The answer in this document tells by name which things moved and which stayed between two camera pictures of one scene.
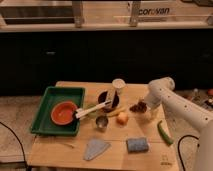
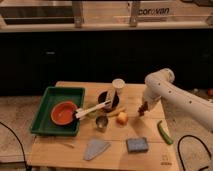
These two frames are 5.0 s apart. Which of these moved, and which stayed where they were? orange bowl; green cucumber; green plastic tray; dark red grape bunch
Moved: dark red grape bunch
Stayed: orange bowl; green cucumber; green plastic tray
